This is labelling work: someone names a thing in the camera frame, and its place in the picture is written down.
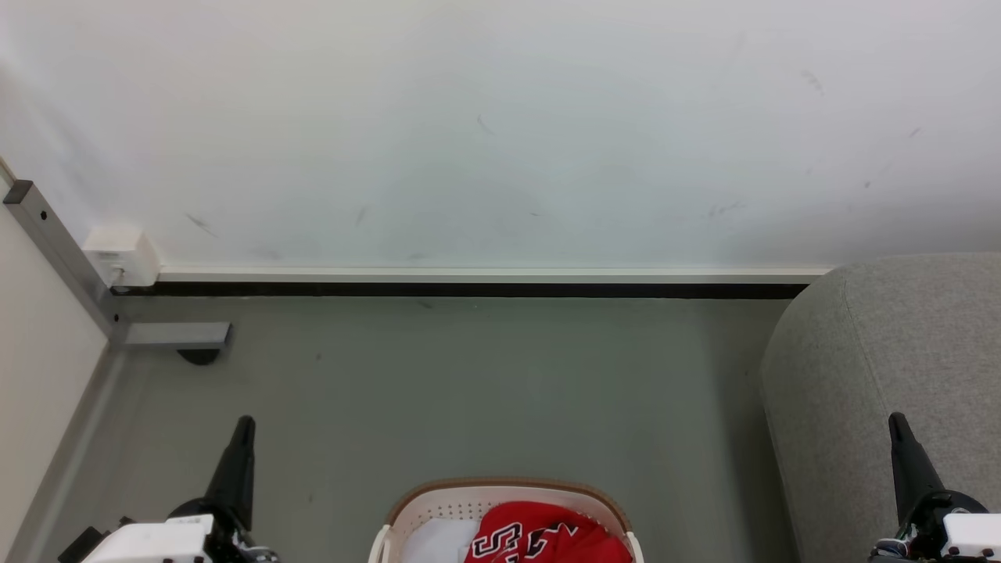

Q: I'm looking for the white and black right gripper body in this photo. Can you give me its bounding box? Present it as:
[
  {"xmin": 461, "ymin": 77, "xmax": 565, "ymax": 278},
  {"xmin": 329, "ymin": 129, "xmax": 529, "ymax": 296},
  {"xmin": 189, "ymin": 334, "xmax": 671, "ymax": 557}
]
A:
[{"xmin": 866, "ymin": 489, "xmax": 1001, "ymax": 563}]

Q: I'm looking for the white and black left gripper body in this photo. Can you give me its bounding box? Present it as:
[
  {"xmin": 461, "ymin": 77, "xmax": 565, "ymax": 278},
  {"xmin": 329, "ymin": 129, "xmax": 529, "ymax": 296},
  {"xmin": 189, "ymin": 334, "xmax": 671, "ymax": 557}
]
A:
[{"xmin": 81, "ymin": 499, "xmax": 280, "ymax": 563}]

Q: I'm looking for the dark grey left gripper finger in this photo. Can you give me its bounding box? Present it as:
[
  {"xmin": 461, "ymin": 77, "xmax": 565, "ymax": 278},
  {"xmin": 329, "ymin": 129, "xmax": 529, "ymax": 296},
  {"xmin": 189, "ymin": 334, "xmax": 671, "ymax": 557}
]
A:
[{"xmin": 205, "ymin": 415, "xmax": 257, "ymax": 534}]

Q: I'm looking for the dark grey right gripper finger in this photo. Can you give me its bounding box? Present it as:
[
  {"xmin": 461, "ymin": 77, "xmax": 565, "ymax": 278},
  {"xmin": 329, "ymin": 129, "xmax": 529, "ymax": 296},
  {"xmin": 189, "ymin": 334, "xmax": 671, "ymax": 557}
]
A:
[{"xmin": 888, "ymin": 412, "xmax": 945, "ymax": 526}]

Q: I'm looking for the white garment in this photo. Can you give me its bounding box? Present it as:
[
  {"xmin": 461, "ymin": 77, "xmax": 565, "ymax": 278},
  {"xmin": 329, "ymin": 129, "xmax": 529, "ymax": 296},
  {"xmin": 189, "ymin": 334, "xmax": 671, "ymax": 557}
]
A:
[{"xmin": 400, "ymin": 518, "xmax": 479, "ymax": 563}]

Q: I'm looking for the red basketball jersey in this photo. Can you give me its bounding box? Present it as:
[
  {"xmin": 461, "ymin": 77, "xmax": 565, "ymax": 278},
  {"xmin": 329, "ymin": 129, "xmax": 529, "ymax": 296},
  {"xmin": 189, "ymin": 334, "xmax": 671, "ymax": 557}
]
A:
[{"xmin": 465, "ymin": 501, "xmax": 634, "ymax": 563}]

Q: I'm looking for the black skirting strip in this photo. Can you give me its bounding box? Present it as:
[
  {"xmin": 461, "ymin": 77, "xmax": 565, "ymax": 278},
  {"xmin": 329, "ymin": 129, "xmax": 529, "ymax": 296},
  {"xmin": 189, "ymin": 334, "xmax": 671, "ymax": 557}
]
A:
[{"xmin": 109, "ymin": 281, "xmax": 811, "ymax": 300}]

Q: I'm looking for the white wall box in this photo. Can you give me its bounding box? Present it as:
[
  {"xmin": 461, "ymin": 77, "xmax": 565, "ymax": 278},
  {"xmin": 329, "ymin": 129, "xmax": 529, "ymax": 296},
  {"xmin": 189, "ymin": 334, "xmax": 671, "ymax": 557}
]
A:
[{"xmin": 82, "ymin": 225, "xmax": 161, "ymax": 288}]

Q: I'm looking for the grey metal frame post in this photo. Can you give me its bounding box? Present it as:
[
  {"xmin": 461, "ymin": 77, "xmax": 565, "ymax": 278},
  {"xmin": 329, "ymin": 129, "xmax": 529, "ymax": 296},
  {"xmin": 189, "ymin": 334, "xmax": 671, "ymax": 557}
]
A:
[{"xmin": 2, "ymin": 180, "xmax": 232, "ymax": 350}]

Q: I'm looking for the white wall cable trunking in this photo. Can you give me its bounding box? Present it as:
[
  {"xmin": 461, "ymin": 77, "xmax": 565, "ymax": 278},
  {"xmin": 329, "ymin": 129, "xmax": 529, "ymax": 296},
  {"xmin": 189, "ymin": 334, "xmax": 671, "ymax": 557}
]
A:
[{"xmin": 156, "ymin": 266, "xmax": 834, "ymax": 285}]

